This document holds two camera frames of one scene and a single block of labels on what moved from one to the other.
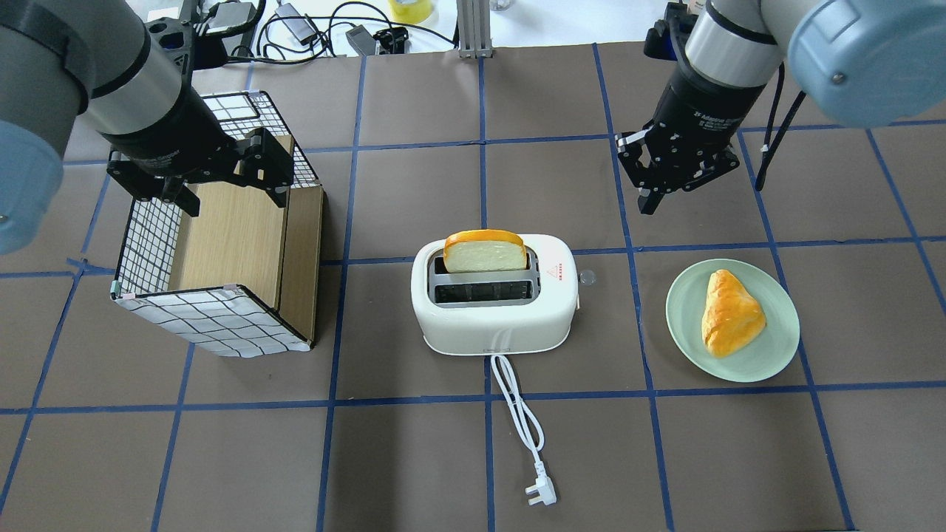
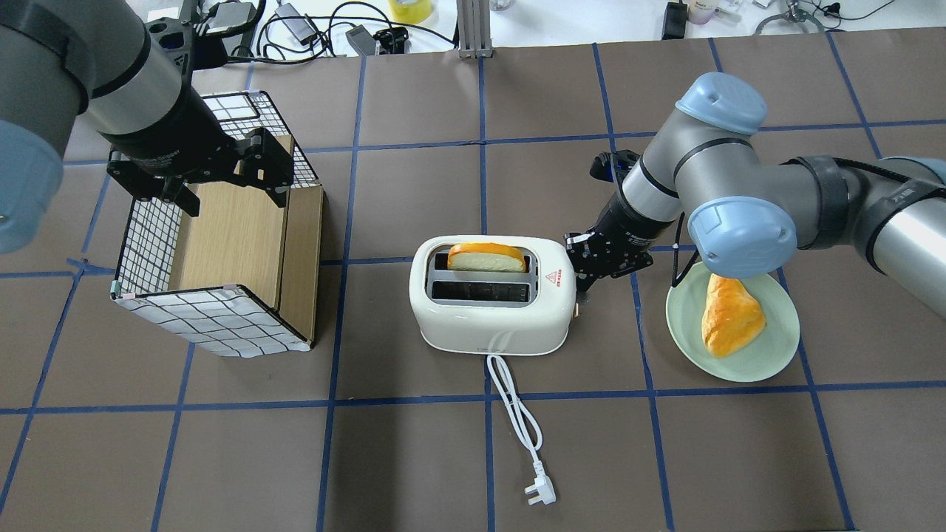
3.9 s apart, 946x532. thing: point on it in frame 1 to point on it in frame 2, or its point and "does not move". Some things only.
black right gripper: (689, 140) to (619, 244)
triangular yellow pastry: (732, 318) does not move
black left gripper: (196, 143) does not move
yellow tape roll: (411, 11) does not move
